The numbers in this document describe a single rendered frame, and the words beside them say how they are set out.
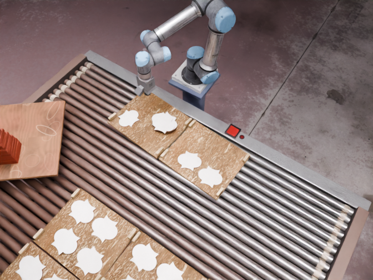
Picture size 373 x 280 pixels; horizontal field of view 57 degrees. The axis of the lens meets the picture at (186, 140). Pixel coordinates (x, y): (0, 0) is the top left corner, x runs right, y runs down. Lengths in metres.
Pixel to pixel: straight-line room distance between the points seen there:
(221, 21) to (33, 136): 1.22
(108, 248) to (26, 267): 0.40
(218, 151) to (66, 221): 0.92
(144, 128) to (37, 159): 0.63
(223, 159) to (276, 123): 1.46
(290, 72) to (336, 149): 0.97
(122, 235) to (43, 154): 0.63
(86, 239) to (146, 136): 0.67
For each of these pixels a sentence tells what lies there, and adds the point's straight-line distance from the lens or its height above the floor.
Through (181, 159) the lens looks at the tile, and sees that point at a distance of 1.99.
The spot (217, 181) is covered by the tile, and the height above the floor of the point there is 0.94.
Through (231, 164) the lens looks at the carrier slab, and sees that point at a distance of 2.01.
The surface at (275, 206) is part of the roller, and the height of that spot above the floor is 0.92.
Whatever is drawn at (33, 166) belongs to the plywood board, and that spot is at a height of 1.04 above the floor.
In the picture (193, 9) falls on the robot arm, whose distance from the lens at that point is 1.99.
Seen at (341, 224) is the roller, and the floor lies 0.92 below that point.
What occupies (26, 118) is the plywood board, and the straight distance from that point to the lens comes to 2.22.
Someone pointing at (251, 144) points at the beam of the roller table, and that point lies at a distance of 2.12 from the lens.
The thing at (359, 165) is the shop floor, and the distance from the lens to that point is 3.42.
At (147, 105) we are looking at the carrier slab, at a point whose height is 0.94.
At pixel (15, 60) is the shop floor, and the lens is 4.20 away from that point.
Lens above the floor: 2.69
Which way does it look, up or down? 58 degrees down
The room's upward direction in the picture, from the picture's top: 1 degrees clockwise
